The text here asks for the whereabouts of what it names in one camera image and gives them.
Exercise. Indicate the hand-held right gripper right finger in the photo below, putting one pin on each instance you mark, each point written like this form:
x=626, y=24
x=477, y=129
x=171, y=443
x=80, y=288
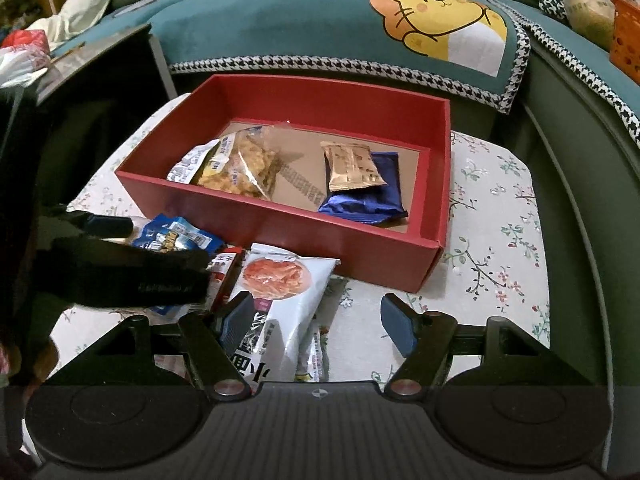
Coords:
x=400, y=330

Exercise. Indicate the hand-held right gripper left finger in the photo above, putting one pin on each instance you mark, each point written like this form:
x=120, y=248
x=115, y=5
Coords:
x=237, y=320

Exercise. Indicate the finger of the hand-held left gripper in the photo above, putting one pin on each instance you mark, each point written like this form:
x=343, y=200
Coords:
x=107, y=226

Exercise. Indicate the white red label packet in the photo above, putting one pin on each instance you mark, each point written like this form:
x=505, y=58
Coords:
x=225, y=270

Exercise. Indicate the blue snack packet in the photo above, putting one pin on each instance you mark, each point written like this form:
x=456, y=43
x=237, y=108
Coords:
x=170, y=235

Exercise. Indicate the white noodle snack packet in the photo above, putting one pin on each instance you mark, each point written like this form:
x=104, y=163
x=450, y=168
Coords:
x=285, y=280

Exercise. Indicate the white green wafer packet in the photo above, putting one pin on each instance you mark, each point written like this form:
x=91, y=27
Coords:
x=312, y=355

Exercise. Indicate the red cardboard box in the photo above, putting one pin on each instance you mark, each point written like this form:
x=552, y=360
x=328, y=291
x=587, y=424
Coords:
x=300, y=230

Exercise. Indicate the dark blue foil packet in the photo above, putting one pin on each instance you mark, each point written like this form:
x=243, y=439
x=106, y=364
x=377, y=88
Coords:
x=370, y=205

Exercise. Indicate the yellow waffle packet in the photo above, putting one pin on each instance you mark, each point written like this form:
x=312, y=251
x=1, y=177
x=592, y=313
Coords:
x=240, y=165

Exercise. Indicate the gold foil packet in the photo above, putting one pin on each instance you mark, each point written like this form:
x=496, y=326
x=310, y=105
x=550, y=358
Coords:
x=350, y=165

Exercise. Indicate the dark side table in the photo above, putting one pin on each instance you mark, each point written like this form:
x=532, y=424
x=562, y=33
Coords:
x=100, y=110

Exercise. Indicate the floral tablecloth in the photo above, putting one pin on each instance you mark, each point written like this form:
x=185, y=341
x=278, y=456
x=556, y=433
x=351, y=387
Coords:
x=500, y=210

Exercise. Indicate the white plastic bag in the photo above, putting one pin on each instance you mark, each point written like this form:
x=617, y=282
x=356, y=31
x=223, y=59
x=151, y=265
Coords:
x=20, y=67

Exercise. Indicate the red plastic bag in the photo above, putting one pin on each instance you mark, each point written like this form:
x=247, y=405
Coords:
x=27, y=42

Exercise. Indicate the cream cloth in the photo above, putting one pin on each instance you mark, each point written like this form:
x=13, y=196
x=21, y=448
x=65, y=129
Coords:
x=85, y=5

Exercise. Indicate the green sofa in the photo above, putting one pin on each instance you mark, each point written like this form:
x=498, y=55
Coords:
x=575, y=160

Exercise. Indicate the teal cartoon print cushion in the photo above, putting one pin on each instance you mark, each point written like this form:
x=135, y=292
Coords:
x=300, y=25

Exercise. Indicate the teal houndstooth trim sofa cover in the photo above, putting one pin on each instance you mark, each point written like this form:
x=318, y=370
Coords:
x=565, y=40

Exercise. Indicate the orange plastic basket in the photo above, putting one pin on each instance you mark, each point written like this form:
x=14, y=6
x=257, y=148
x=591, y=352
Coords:
x=625, y=40

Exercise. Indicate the clear plastic food bag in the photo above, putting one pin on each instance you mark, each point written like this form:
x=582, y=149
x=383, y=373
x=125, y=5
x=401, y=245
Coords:
x=590, y=10

